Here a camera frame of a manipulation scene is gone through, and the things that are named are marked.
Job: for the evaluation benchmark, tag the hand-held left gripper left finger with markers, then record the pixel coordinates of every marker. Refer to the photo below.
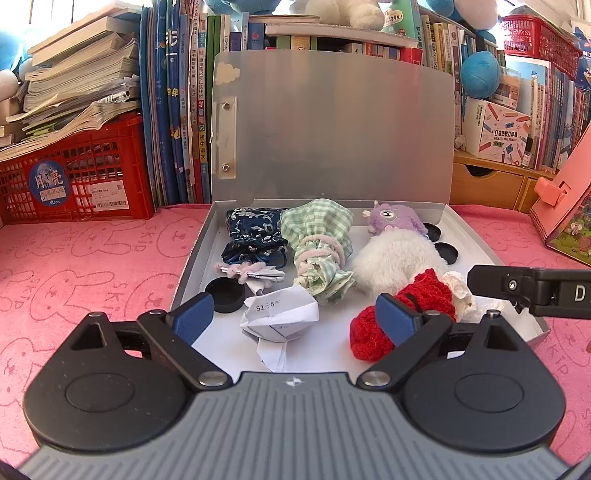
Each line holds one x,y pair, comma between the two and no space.
194,318

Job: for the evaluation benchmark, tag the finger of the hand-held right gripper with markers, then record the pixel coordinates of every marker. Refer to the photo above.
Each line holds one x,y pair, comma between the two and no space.
489,281

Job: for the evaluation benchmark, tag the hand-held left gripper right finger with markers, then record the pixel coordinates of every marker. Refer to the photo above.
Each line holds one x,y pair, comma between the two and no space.
397,318

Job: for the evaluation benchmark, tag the white lace cloth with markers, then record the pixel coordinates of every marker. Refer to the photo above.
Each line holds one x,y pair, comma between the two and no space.
461,290

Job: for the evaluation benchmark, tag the red knitted pouch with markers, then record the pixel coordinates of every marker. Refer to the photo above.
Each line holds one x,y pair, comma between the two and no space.
364,332

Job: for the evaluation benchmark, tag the black round cap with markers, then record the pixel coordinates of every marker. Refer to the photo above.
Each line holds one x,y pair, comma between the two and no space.
431,230
447,253
225,294

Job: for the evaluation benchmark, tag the white plush toy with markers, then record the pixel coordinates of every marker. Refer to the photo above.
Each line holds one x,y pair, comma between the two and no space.
397,263

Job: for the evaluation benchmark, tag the white paper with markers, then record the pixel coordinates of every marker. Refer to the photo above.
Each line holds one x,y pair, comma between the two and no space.
281,318

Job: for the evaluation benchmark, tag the purple plush toy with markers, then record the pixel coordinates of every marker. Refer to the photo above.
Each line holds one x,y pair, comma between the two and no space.
395,219

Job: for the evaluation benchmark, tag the navy floral cloth pouch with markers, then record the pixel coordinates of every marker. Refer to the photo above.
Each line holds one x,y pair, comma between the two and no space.
251,230

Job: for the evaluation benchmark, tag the green checked cloth pouch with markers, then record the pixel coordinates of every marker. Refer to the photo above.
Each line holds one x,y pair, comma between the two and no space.
318,230

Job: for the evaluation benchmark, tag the silver storage box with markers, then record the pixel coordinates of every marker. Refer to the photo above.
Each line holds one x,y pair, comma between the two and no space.
332,138

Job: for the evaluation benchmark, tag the pink triangular toy house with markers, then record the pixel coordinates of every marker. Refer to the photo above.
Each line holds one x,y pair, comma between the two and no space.
568,217

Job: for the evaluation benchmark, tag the wooden drawer organizer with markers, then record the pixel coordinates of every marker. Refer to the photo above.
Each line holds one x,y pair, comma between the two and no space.
489,182

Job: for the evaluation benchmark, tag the pink bunny-print mat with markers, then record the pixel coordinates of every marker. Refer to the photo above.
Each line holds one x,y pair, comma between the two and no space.
92,258

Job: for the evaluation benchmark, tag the white printed carton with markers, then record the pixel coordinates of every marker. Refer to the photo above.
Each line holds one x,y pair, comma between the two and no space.
498,131

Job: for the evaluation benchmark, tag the large red plastic basket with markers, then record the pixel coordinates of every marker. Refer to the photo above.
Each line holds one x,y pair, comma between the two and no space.
92,184

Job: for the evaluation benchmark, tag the row of shelved books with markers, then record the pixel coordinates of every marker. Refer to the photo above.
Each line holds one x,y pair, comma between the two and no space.
554,115

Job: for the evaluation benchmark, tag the row of blue thin books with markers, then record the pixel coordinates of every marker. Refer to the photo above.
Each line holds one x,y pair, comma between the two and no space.
173,115

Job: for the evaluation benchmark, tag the blue plush ball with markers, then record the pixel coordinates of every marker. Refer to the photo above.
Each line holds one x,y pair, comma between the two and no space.
480,74

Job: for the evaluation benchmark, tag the small red plastic basket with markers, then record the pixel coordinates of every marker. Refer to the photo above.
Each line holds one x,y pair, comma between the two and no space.
540,41

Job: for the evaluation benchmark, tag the stack of worn books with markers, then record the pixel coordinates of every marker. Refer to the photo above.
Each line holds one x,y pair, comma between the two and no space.
78,78

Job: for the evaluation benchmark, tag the green picture book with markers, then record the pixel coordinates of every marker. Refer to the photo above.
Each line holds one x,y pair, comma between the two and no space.
401,18

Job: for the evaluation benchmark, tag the large blue plush toy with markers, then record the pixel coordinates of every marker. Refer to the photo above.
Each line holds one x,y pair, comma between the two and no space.
443,7

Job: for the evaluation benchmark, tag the cream plush bear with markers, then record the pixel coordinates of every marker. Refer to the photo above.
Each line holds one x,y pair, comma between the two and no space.
346,11

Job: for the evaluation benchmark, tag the blue cat plush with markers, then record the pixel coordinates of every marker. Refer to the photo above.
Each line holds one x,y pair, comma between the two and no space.
9,55

